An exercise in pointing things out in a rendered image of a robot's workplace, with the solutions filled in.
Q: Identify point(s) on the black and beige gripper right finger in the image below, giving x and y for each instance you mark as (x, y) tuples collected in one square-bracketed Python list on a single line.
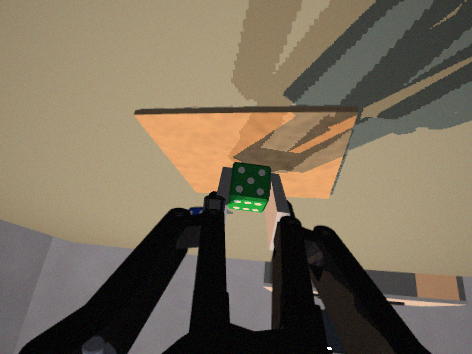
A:
[(363, 318)]

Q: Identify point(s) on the blue die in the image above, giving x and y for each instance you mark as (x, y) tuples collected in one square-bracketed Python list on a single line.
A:
[(195, 211)]

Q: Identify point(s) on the orange mat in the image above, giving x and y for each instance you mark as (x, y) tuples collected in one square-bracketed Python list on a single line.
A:
[(304, 145)]

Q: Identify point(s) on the green die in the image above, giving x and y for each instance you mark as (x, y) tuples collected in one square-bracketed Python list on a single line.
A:
[(249, 188)]

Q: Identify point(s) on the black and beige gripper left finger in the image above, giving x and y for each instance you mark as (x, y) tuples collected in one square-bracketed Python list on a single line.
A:
[(112, 319)]

